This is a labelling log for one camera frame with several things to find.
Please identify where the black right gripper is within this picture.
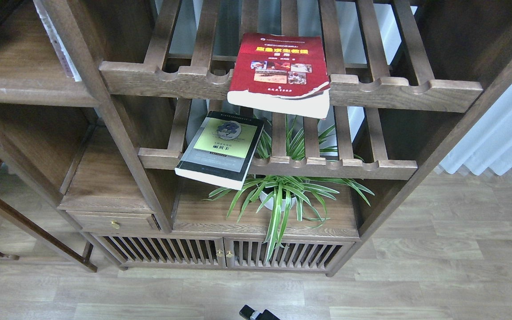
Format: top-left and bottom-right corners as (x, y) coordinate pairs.
(239, 304), (279, 320)

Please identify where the red paperback book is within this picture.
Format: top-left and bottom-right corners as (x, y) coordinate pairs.
(227, 33), (330, 118)

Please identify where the right slatted cabinet door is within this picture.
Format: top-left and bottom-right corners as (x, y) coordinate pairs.
(224, 238), (354, 273)

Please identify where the slatted cabinet door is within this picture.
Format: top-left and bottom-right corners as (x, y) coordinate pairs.
(224, 238), (354, 273)
(92, 232), (226, 270)

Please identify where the white plant pot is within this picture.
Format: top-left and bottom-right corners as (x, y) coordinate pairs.
(260, 188), (297, 212)

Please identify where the green spider plant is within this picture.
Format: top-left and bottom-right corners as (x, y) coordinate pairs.
(205, 116), (375, 259)

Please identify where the left slatted cabinet door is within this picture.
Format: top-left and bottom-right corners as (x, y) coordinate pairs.
(92, 232), (226, 270)

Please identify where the black green cover book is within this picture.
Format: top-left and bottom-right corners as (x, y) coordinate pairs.
(175, 111), (264, 190)

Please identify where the dark wooden bookshelf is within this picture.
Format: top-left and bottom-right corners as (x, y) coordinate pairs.
(0, 0), (512, 277)

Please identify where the wooden drawer brass knob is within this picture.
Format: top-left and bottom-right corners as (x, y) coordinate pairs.
(68, 211), (159, 232)

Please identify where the white curtain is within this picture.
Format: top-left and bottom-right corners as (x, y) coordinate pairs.
(435, 85), (512, 176)

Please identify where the white upright book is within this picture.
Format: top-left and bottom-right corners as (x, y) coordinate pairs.
(33, 0), (82, 82)

